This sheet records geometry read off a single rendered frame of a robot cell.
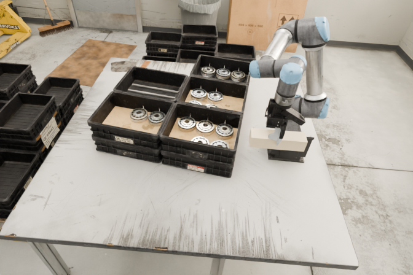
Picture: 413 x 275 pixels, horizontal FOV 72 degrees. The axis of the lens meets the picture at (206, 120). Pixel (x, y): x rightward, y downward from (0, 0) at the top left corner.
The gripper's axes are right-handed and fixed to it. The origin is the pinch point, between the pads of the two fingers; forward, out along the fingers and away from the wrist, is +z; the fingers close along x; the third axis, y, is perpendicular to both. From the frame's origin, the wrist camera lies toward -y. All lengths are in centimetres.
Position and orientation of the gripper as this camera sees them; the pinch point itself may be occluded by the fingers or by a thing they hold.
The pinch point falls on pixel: (278, 137)
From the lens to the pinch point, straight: 128.9
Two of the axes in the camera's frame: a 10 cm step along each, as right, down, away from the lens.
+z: -0.5, 7.5, 6.6
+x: -0.6, 6.6, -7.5
